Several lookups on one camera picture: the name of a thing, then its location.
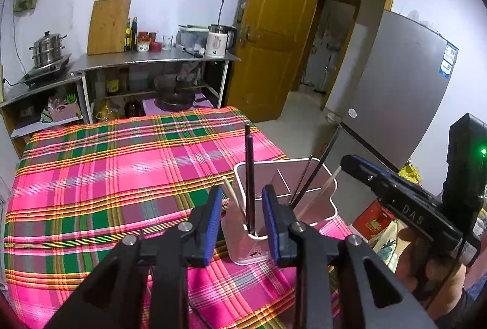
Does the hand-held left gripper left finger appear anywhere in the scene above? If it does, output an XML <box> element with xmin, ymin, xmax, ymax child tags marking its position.
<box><xmin>46</xmin><ymin>186</ymin><xmax>226</xmax><ymax>329</ymax></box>

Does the black induction cooker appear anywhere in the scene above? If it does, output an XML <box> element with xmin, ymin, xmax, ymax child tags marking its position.
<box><xmin>19</xmin><ymin>54</ymin><xmax>73</xmax><ymax>88</ymax></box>

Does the person's right hand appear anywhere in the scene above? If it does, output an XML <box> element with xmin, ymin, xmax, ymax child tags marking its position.
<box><xmin>396</xmin><ymin>228</ymin><xmax>468</xmax><ymax>310</ymax></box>

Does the wooden cutting board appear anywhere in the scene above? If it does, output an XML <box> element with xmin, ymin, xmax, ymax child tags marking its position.
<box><xmin>87</xmin><ymin>0</ymin><xmax>132</xmax><ymax>55</ymax></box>

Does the low steel table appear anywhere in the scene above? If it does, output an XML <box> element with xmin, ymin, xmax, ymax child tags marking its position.
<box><xmin>0</xmin><ymin>72</ymin><xmax>86</xmax><ymax>147</ymax></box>

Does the small pink storage basket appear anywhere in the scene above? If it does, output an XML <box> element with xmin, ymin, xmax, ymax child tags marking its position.
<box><xmin>47</xmin><ymin>101</ymin><xmax>79</xmax><ymax>122</ymax></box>

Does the dark iron wok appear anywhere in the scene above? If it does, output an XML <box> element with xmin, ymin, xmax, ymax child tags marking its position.
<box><xmin>154</xmin><ymin>76</ymin><xmax>196</xmax><ymax>111</ymax></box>

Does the tall steel counter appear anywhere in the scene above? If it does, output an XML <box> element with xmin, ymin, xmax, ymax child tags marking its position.
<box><xmin>72</xmin><ymin>47</ymin><xmax>242</xmax><ymax>116</ymax></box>

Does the plastic food container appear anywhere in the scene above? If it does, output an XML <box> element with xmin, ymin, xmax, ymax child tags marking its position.
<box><xmin>177</xmin><ymin>24</ymin><xmax>210</xmax><ymax>50</ymax></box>

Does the grey refrigerator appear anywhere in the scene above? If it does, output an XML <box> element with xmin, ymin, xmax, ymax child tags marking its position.
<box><xmin>323</xmin><ymin>9</ymin><xmax>459</xmax><ymax>177</ymax></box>

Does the yellow plastic bag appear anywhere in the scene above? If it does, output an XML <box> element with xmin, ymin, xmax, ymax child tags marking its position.
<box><xmin>398</xmin><ymin>163</ymin><xmax>421</xmax><ymax>186</ymax></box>

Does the steel steamer pot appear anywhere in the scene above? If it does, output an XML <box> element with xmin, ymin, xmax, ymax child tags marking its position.
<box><xmin>30</xmin><ymin>31</ymin><xmax>68</xmax><ymax>68</ymax></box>

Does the red cardboard box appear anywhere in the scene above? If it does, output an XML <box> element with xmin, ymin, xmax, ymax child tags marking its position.
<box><xmin>352</xmin><ymin>200</ymin><xmax>396</xmax><ymax>242</ymax></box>

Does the wooden door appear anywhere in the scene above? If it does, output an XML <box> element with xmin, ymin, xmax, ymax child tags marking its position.
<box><xmin>224</xmin><ymin>0</ymin><xmax>324</xmax><ymax>124</ymax></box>

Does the purple cloth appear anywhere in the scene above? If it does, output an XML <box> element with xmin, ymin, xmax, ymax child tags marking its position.
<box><xmin>142</xmin><ymin>93</ymin><xmax>215</xmax><ymax>117</ymax></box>

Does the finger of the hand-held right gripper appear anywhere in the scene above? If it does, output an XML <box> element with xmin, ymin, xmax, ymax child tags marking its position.
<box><xmin>350</xmin><ymin>155</ymin><xmax>406</xmax><ymax>185</ymax></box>
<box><xmin>340</xmin><ymin>156</ymin><xmax>387</xmax><ymax>202</ymax></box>

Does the light wooden chopstick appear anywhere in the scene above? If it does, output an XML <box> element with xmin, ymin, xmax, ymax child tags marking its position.
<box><xmin>222</xmin><ymin>177</ymin><xmax>241</xmax><ymax>207</ymax></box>
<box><xmin>297</xmin><ymin>166</ymin><xmax>342</xmax><ymax>219</ymax></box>

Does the pink plaid tablecloth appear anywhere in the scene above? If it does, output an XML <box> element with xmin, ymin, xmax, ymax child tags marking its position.
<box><xmin>5</xmin><ymin>106</ymin><xmax>343</xmax><ymax>329</ymax></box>

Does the pineapple print cloth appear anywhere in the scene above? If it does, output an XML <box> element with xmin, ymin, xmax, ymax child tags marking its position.
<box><xmin>371</xmin><ymin>218</ymin><xmax>404</xmax><ymax>269</ymax></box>

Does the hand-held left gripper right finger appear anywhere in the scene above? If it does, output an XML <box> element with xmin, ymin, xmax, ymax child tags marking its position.
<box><xmin>262</xmin><ymin>184</ymin><xmax>438</xmax><ymax>329</ymax></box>

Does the person's right forearm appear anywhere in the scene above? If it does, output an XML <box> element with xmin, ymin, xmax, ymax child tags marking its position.
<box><xmin>434</xmin><ymin>285</ymin><xmax>487</xmax><ymax>329</ymax></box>

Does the white electric kettle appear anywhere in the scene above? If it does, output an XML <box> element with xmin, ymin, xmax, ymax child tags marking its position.
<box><xmin>205</xmin><ymin>24</ymin><xmax>237</xmax><ymax>58</ymax></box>

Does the thin black chopstick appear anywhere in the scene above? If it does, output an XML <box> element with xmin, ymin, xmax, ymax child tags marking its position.
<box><xmin>293</xmin><ymin>124</ymin><xmax>341</xmax><ymax>208</ymax></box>
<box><xmin>290</xmin><ymin>156</ymin><xmax>314</xmax><ymax>207</ymax></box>
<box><xmin>244</xmin><ymin>122</ymin><xmax>255</xmax><ymax>231</ymax></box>

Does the pink plastic utensil basket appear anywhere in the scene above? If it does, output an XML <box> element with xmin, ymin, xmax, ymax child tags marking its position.
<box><xmin>221</xmin><ymin>157</ymin><xmax>339</xmax><ymax>266</ymax></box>

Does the dark glass jar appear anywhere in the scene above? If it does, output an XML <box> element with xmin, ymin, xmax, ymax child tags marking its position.
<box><xmin>124</xmin><ymin>101</ymin><xmax>145</xmax><ymax>118</ymax></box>

